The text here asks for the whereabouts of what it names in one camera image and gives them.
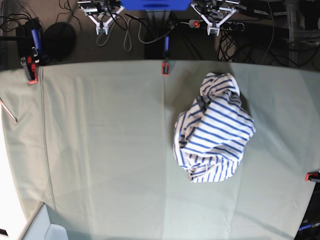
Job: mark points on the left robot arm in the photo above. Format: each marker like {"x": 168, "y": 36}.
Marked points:
{"x": 214, "y": 11}

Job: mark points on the blue white striped t-shirt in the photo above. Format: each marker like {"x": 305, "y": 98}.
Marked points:
{"x": 210, "y": 137}

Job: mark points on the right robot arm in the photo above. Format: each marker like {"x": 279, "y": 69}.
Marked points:
{"x": 100, "y": 12}

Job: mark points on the red black clamp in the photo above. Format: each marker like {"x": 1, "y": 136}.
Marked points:
{"x": 31, "y": 51}
{"x": 313, "y": 177}
{"x": 165, "y": 62}

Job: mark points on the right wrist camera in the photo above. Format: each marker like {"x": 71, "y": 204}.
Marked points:
{"x": 102, "y": 30}

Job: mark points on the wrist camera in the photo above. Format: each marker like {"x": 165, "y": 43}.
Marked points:
{"x": 102, "y": 30}
{"x": 213, "y": 30}

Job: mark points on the red black clamp right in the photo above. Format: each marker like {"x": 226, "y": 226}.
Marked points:
{"x": 313, "y": 177}

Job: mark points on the red black clamp middle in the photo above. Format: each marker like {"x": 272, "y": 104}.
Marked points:
{"x": 165, "y": 62}

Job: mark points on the green table cloth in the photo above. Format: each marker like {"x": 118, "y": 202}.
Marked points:
{"x": 94, "y": 141}

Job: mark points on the black round stand base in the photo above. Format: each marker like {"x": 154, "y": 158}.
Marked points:
{"x": 59, "y": 40}

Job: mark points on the white plastic bin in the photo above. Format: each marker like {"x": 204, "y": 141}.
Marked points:
{"x": 39, "y": 226}

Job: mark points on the red black clamp left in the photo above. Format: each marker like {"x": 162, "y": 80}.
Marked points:
{"x": 31, "y": 51}

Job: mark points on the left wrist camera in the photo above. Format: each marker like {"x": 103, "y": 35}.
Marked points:
{"x": 213, "y": 30}

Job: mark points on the metal rod on table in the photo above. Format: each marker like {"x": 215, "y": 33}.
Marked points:
{"x": 8, "y": 110}

